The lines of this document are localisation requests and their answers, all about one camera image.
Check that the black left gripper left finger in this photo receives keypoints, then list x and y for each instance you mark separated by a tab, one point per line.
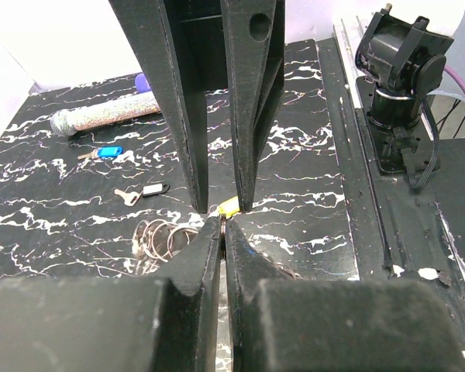
188	315

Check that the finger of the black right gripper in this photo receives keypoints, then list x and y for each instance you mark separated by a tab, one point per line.
254	41
158	42

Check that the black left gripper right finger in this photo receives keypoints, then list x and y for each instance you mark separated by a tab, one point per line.
245	268

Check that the yellow key tag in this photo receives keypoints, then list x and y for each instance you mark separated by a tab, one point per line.
229	208

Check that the black key tag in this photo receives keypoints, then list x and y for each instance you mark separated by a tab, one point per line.
155	189

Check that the purple toy microphone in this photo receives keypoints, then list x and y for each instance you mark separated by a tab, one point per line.
68	122

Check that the silver key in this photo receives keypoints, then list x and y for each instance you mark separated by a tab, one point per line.
129	198

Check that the blue key tag with key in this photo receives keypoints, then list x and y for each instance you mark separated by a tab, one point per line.
103	152

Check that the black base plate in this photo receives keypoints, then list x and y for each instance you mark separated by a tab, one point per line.
396	233

